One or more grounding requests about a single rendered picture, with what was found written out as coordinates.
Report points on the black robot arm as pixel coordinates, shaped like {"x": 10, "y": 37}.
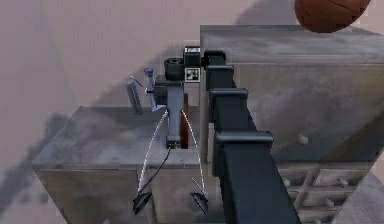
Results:
{"x": 246, "y": 173}

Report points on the brown basketball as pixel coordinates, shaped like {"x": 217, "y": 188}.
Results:
{"x": 328, "y": 15}

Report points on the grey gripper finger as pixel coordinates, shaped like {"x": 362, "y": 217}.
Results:
{"x": 196, "y": 150}
{"x": 149, "y": 150}

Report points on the low grey chest of drawers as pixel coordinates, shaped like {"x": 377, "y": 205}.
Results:
{"x": 100, "y": 140}

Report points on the tall grey chest of drawers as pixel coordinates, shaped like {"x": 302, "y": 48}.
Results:
{"x": 300, "y": 100}

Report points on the brown narrow block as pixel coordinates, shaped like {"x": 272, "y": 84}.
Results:
{"x": 185, "y": 126}

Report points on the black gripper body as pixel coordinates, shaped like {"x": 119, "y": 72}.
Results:
{"x": 174, "y": 69}

